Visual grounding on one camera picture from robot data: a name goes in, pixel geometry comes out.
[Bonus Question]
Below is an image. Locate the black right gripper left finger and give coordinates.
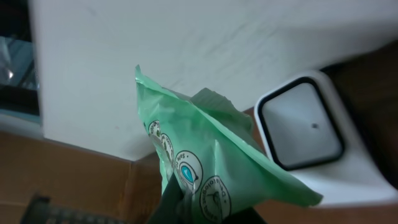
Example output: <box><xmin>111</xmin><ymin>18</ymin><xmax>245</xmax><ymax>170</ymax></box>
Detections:
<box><xmin>147</xmin><ymin>174</ymin><xmax>184</xmax><ymax>224</ymax></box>

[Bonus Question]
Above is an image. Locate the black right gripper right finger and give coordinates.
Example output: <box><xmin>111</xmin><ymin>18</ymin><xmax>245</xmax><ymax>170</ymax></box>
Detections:
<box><xmin>222</xmin><ymin>208</ymin><xmax>267</xmax><ymax>224</ymax></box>

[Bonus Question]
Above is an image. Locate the mint green snack packet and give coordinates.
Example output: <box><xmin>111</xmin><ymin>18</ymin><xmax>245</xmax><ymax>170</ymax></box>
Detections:
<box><xmin>135</xmin><ymin>70</ymin><xmax>322</xmax><ymax>223</ymax></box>

